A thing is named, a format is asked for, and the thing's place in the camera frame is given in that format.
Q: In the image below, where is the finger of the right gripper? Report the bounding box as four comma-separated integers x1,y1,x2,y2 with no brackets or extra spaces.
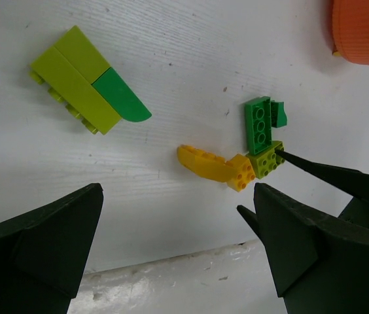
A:
276,150,369,203
237,205,257,226

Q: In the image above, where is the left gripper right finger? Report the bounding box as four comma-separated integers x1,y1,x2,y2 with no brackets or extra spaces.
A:
254,183,369,313

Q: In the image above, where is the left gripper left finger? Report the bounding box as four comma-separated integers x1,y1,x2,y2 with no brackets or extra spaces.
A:
0,183,103,313

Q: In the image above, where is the yellow curved lego brick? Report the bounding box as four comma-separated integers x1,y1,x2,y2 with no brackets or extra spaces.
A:
177,145,237,183

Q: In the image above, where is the orange divided round container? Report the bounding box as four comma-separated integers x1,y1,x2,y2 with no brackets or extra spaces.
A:
324,0,369,65

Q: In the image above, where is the yellow square lego brick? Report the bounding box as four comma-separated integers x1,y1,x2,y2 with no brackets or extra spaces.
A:
226,154,256,192

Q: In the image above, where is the lime square lego brick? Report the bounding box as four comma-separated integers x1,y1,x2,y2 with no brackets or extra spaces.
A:
245,141,285,179

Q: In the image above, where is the small dark green lego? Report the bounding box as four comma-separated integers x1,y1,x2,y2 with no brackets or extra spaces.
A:
270,101,288,128

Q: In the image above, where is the green flat lego brick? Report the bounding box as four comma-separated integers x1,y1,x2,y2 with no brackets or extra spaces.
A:
244,96,272,155

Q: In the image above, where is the lime green lego stack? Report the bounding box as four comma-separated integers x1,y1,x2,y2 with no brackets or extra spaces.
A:
28,25,122,135

